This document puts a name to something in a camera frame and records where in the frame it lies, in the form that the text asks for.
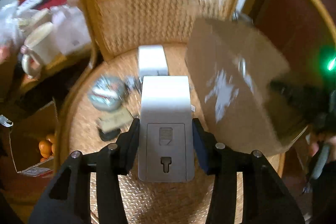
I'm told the white remote device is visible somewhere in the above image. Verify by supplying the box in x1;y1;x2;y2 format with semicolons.
138;76;195;182

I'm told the brown cardboard box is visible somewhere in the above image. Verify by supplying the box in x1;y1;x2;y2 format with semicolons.
186;18;307;156

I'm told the cardboard box of oranges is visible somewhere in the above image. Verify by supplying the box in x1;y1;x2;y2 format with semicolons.
1;100;58;177

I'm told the round illustrated tin case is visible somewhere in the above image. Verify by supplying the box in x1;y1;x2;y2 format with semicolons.
87;75;126;112

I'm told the wooden side table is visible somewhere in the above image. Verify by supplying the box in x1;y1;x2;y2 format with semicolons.
15;43;97;96

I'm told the cream ceramic mug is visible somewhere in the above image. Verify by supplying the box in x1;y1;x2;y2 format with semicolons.
21;22;60;79

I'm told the white rectangular power adapter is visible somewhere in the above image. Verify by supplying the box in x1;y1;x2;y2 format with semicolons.
138;45;169;78

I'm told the white tissue box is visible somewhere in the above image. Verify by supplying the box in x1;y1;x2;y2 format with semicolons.
50;5;91;56

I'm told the rattan wicker chair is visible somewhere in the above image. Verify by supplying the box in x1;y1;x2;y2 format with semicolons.
55;0;237;223

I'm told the wooden tag keychain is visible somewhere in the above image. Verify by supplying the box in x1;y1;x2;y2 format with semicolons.
96;107;133;141

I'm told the silver keychain with carabiner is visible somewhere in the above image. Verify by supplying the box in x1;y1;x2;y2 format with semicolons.
124;76;142;94

